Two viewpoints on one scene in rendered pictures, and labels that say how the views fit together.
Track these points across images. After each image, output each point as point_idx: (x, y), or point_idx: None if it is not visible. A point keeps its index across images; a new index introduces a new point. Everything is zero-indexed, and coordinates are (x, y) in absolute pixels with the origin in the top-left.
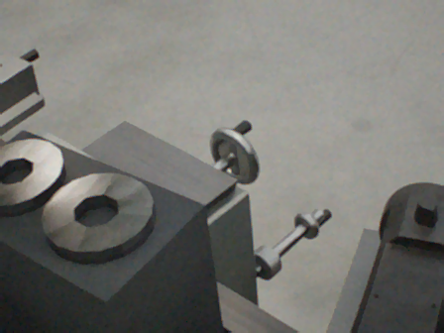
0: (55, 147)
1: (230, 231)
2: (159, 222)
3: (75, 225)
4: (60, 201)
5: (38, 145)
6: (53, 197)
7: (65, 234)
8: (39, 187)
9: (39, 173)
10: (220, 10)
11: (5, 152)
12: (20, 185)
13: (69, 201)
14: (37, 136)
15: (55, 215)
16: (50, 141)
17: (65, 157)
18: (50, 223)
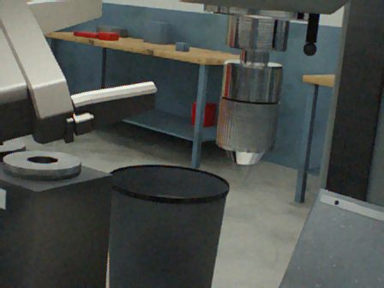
0: (7, 163)
1: None
2: None
3: (3, 141)
4: (10, 147)
5: (21, 165)
6: (15, 149)
7: (11, 141)
8: (24, 153)
9: (23, 156)
10: None
11: (51, 166)
12: (39, 155)
13: (4, 147)
14: (23, 185)
15: (15, 145)
16: (12, 182)
17: (1, 173)
18: (20, 144)
